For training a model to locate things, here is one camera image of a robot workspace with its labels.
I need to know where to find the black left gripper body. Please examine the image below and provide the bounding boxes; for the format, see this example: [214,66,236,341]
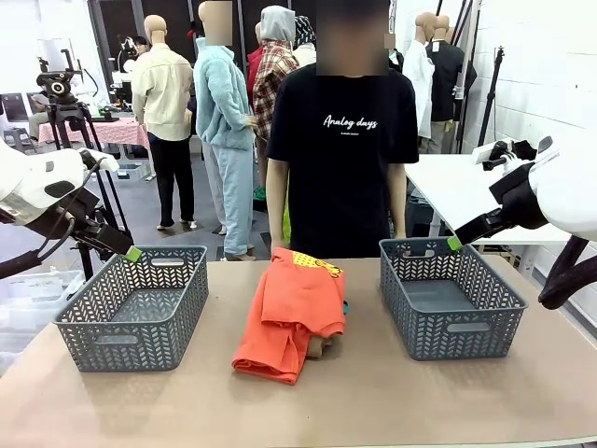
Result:
[27,186,103,245]

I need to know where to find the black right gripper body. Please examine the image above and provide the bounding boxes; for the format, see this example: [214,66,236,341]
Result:
[488,161,550,231]

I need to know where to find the orange garment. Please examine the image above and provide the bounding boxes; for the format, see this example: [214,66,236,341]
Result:
[231,246,347,385]

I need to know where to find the beige garment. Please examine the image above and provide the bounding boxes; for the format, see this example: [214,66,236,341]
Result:
[305,326,346,360]

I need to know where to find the person's left forearm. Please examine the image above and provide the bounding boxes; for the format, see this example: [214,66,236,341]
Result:
[387,162,408,230]

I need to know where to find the person's right forearm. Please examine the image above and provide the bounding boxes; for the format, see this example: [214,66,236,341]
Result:
[265,158,291,234]

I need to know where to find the large white table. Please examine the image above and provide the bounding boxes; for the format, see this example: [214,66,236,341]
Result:
[404,152,597,281]

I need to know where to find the black storage bin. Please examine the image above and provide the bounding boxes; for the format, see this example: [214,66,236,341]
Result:
[405,193,442,239]

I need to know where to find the black tripod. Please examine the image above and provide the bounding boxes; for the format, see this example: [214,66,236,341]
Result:
[44,102,134,281]

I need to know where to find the table with pink cloth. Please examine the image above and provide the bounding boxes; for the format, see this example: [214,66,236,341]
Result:
[37,116,150,150]

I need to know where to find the clear plastic storage box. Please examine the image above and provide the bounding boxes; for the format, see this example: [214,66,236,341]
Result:
[0,269,85,374]

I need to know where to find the grey plastic lattice basket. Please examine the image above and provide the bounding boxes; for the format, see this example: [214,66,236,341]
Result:
[378,236,530,362]
[53,245,210,373]

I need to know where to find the black light stand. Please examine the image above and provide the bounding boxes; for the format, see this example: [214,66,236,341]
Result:
[478,45,507,148]

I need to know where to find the black leaning poles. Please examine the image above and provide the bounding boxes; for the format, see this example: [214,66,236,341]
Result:
[454,0,482,155]

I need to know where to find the mannequin in black shirt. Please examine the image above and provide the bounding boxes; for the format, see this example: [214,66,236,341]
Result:
[426,13,478,155]

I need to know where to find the mannequin in cream shirt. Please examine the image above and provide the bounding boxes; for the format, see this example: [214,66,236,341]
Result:
[130,13,197,232]

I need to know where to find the person in black T-shirt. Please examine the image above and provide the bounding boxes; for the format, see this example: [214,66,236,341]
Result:
[265,0,420,260]

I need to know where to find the mannequin in white shirt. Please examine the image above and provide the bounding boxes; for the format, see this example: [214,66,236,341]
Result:
[401,11,437,141]

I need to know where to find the mannequin in light blue fleece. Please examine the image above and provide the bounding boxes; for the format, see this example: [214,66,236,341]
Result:
[193,0,257,262]

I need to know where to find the mannequin in black suit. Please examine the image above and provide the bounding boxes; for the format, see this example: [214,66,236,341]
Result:
[385,33,405,74]

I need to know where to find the mannequin in red top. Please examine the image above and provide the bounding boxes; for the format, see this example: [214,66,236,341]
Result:
[245,21,265,102]

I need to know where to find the mannequin in plaid hooded shirt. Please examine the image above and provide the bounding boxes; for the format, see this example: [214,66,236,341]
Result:
[251,5,302,188]

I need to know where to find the mannequin with patterned headscarf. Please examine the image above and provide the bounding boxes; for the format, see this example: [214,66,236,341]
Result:
[292,15,318,69]

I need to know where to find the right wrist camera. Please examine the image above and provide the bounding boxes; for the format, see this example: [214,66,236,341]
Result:
[470,138,538,172]

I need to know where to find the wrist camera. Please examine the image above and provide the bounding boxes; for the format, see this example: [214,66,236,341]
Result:
[77,147,120,173]
[470,138,538,172]

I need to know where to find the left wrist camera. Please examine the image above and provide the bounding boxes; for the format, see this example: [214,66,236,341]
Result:
[77,147,120,173]

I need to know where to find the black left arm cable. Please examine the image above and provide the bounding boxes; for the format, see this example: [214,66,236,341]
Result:
[0,158,106,281]

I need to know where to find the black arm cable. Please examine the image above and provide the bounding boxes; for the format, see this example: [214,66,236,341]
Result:
[537,235,597,312]
[0,158,106,281]

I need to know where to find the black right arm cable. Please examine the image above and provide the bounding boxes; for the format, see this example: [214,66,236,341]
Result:
[537,235,597,312]

